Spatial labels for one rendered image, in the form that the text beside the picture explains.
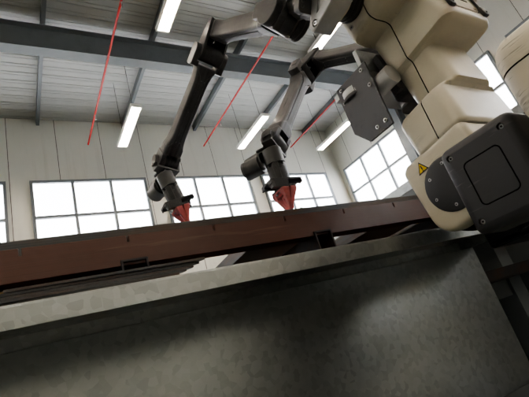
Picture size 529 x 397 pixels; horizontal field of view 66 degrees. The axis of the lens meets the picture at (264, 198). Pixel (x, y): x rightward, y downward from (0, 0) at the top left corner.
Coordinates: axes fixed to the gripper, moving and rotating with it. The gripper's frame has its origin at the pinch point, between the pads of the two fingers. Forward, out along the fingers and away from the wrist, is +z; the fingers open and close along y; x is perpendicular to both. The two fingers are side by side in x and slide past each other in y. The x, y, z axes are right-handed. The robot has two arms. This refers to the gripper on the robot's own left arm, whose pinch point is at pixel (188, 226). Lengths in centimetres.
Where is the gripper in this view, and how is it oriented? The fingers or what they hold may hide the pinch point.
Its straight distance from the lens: 134.5
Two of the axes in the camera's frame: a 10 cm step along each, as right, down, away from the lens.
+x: 4.1, -4.1, -8.2
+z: 4.6, 8.7, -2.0
